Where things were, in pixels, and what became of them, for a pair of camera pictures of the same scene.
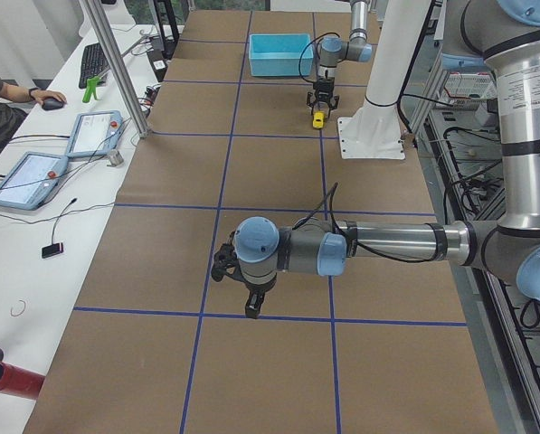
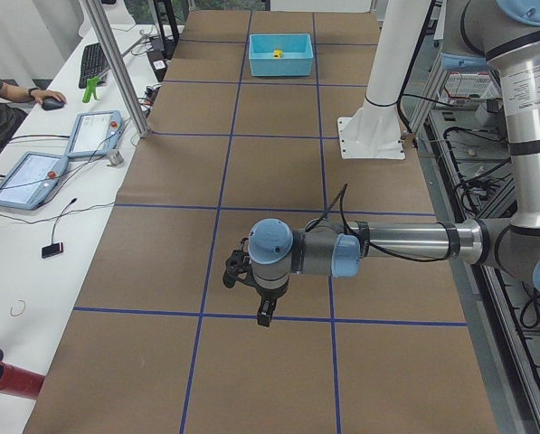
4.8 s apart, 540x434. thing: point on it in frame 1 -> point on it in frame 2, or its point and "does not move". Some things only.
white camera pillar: [374, 130] does not move
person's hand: [40, 95] does not move
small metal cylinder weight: [115, 157] does not move
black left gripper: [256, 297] -> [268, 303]
